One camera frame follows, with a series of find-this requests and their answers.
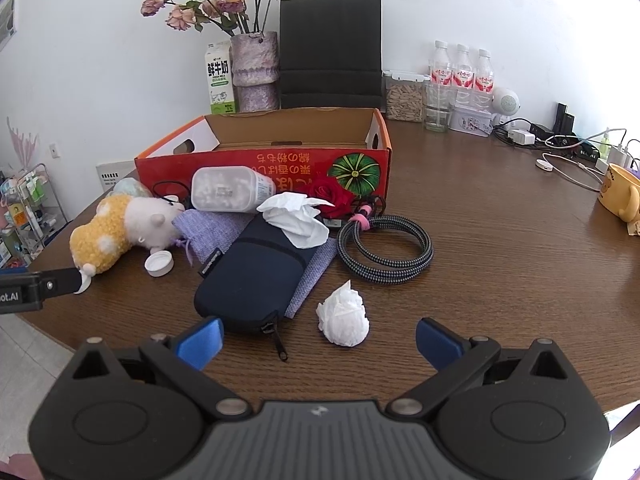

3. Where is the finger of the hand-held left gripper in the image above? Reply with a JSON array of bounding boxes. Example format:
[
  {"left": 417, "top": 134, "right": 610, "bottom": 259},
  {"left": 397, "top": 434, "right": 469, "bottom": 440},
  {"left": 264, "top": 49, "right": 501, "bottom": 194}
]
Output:
[{"left": 40, "top": 267, "right": 83, "bottom": 298}]

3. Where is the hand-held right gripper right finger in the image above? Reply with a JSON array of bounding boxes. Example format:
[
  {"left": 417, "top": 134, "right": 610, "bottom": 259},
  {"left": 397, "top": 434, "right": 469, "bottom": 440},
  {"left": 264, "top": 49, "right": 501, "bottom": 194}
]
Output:
[{"left": 390, "top": 317, "right": 569, "bottom": 420}]

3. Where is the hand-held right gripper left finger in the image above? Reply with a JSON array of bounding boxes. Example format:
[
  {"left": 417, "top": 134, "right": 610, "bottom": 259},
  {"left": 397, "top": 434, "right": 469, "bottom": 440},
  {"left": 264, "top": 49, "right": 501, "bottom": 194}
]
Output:
[{"left": 71, "top": 316, "right": 251, "bottom": 420}]

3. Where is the yellow white plush toy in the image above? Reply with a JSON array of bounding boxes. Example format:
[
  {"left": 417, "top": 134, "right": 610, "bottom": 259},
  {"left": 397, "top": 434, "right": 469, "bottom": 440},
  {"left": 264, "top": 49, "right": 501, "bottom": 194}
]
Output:
[{"left": 69, "top": 194, "right": 185, "bottom": 293}]

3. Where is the navy zipper pouch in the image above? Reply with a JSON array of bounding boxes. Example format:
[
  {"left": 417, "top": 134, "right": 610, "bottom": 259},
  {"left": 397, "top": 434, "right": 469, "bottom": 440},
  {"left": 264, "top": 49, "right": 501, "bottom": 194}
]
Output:
[{"left": 194, "top": 212, "right": 318, "bottom": 363}]

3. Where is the braided black white cable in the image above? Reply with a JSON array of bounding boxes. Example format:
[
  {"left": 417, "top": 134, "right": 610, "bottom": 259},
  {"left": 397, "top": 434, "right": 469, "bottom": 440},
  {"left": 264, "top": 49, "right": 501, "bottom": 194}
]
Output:
[{"left": 336, "top": 204, "right": 435, "bottom": 286}]

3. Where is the white tissue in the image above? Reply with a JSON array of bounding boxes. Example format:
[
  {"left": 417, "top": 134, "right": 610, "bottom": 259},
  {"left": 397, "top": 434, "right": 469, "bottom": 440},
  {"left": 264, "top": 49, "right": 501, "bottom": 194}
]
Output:
[
  {"left": 256, "top": 191, "right": 337, "bottom": 250},
  {"left": 316, "top": 281, "right": 371, "bottom": 347}
]

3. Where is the purple linen pouch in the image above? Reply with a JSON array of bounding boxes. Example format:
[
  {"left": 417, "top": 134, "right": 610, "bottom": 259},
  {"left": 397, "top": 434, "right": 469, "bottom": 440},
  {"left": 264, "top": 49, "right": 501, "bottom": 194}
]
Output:
[{"left": 171, "top": 209, "right": 338, "bottom": 320}]

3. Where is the pale green tissue pack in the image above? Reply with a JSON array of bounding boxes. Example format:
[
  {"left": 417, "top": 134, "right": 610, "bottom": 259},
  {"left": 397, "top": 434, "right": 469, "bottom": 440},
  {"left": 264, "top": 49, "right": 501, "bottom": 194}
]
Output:
[{"left": 111, "top": 178, "right": 153, "bottom": 200}]

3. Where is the thin black USB cable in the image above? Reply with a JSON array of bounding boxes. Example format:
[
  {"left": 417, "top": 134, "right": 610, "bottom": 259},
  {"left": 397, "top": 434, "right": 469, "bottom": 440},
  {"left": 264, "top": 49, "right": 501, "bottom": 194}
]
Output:
[{"left": 151, "top": 180, "right": 195, "bottom": 208}]

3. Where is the white plastic jar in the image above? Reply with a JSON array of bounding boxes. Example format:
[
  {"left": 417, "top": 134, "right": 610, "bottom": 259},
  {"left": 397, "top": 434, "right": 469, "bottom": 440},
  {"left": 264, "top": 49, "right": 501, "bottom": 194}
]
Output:
[{"left": 191, "top": 166, "right": 277, "bottom": 212}]

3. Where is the red rose flower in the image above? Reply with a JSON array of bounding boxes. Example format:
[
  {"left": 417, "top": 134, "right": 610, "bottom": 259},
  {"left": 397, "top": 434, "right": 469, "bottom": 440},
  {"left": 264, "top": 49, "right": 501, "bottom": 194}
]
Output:
[{"left": 303, "top": 175, "right": 353, "bottom": 218}]

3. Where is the red cardboard box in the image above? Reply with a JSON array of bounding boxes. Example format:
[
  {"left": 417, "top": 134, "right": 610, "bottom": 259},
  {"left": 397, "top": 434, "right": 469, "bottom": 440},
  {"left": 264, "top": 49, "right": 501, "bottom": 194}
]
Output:
[{"left": 134, "top": 106, "right": 392, "bottom": 211}]

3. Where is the clear seed container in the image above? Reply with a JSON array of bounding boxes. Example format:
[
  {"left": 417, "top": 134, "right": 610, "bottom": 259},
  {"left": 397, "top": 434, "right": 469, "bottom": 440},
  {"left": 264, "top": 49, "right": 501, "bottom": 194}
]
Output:
[{"left": 382, "top": 70, "right": 431, "bottom": 123}]

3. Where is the metal storage cart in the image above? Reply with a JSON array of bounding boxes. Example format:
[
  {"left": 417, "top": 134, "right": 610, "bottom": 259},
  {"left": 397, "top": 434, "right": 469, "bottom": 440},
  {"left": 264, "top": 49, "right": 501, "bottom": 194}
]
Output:
[{"left": 0, "top": 162, "right": 68, "bottom": 266}]

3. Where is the white bottle cap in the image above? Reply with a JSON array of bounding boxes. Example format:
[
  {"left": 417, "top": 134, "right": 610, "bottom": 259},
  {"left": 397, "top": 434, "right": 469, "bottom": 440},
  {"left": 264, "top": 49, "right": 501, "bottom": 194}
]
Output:
[{"left": 145, "top": 251, "right": 175, "bottom": 277}]

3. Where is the white vented panel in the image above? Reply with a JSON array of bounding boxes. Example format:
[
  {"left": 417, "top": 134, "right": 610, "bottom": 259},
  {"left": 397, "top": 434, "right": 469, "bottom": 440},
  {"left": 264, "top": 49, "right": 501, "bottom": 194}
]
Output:
[{"left": 95, "top": 161, "right": 137, "bottom": 192}]

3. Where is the clear glass cup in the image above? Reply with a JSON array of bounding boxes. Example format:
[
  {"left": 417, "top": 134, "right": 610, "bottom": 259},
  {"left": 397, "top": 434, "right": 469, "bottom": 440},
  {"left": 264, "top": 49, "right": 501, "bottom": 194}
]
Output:
[{"left": 424, "top": 82, "right": 453, "bottom": 133}]

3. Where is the white tin box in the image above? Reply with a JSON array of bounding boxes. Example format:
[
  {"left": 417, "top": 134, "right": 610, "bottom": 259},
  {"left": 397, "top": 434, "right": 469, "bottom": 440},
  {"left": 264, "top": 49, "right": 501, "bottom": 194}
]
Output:
[{"left": 448, "top": 105, "right": 496, "bottom": 136}]

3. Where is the yellow mug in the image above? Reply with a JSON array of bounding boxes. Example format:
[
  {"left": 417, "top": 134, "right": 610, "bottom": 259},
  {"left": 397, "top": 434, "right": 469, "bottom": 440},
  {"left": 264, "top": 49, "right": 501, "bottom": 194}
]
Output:
[{"left": 597, "top": 162, "right": 640, "bottom": 223}]

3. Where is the white round speaker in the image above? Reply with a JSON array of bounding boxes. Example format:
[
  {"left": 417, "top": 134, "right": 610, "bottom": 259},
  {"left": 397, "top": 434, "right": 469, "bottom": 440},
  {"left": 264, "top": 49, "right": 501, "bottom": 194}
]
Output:
[{"left": 492, "top": 87, "right": 521, "bottom": 123}]

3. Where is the black upright device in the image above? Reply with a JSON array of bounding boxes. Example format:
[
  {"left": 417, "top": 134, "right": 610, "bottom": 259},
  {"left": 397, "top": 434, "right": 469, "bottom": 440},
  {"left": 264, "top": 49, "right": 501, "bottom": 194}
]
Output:
[{"left": 554, "top": 102, "right": 576, "bottom": 134}]

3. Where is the white green milk carton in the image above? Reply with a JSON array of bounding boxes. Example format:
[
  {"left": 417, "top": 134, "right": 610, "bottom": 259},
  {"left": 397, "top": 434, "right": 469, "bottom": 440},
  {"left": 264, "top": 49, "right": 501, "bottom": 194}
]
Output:
[{"left": 206, "top": 42, "right": 237, "bottom": 115}]

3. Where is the purple ceramic vase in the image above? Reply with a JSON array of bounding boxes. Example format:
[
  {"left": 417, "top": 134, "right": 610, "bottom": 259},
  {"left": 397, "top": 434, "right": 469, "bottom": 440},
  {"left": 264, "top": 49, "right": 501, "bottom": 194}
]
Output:
[{"left": 229, "top": 31, "right": 280, "bottom": 112}]

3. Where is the black paper bag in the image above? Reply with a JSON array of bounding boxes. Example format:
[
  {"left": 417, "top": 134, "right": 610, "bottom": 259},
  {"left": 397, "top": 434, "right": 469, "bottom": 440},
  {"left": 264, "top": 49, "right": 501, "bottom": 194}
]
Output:
[{"left": 279, "top": 0, "right": 385, "bottom": 110}]

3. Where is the white puck charging cable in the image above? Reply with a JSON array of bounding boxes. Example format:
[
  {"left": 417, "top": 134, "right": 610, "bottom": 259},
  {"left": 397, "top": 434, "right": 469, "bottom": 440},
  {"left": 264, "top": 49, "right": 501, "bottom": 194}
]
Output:
[{"left": 535, "top": 152, "right": 608, "bottom": 192}]

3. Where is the white wall unit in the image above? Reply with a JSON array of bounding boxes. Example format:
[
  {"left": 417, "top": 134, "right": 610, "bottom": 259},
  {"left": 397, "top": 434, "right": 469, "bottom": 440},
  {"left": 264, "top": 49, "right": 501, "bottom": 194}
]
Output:
[{"left": 0, "top": 0, "right": 18, "bottom": 53}]

